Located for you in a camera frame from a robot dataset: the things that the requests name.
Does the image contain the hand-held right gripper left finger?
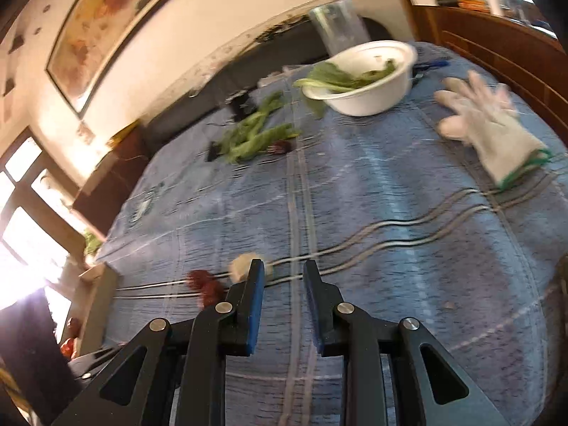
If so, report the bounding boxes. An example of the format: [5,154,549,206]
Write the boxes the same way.
[51,258,266,426]

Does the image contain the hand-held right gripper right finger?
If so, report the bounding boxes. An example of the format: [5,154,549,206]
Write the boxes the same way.
[303,260,511,426]

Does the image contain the pale sugarcane piece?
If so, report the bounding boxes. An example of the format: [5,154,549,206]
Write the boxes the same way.
[228,253,266,282]

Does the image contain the cardboard box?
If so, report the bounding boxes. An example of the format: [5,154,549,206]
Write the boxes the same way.
[77,262,118,356]

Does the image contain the large wrinkled red date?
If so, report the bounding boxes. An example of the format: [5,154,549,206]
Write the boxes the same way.
[186,269,227,309]

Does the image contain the green vegetable leaves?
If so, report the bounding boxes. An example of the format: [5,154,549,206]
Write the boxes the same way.
[212,91,302,165]

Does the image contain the small black device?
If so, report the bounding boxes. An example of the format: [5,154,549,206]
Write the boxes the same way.
[226,91,253,120]

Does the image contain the white bowl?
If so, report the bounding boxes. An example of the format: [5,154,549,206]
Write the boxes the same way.
[302,40,418,117]

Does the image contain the green leafy vegetable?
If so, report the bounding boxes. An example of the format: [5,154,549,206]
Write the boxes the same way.
[293,59,397,118]

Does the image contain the dark sofa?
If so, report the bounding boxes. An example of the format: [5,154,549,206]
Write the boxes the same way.
[71,15,395,236]

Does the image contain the window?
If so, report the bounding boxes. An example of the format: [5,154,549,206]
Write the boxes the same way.
[0,126,89,311]

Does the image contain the white glove green cuff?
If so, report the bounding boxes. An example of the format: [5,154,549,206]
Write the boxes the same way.
[434,70,553,189]

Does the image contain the clear glass jar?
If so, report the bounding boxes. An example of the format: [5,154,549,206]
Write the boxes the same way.
[308,0,371,56]

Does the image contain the wooden headboard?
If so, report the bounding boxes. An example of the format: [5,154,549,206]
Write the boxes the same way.
[390,0,568,143]

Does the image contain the framed wall picture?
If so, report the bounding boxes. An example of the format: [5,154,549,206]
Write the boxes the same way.
[45,0,187,118]

